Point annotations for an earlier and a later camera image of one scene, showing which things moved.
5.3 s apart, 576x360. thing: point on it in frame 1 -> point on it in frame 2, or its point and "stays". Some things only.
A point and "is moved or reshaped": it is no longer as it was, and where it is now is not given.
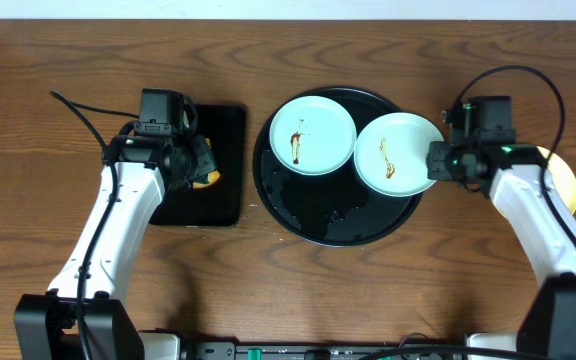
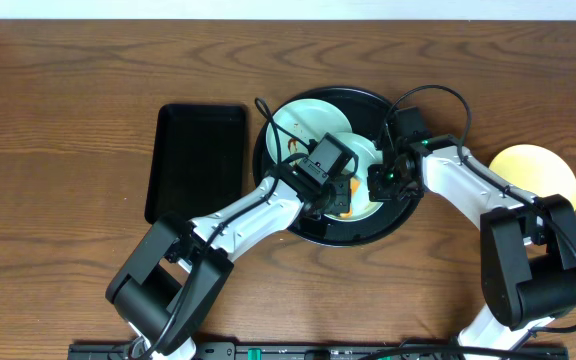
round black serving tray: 334,209 stays
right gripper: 437,162 -> 379,191
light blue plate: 312,135 stays
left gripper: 203,163 -> 341,197
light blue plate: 390,154 is moved or reshaped
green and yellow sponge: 205,168 -> 354,183
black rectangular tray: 219,204 stays
